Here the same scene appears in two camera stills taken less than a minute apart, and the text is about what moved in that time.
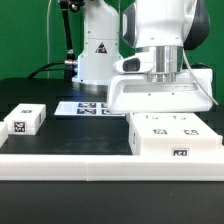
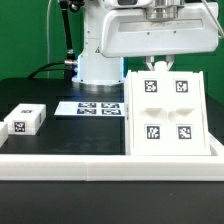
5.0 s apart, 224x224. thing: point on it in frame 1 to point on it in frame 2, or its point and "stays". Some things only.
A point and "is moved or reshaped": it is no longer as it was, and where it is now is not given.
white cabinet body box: [172, 134] is moved or reshaped
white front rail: [108, 167] stays
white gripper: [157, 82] to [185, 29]
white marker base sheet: [84, 108] stays
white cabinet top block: [26, 118] stays
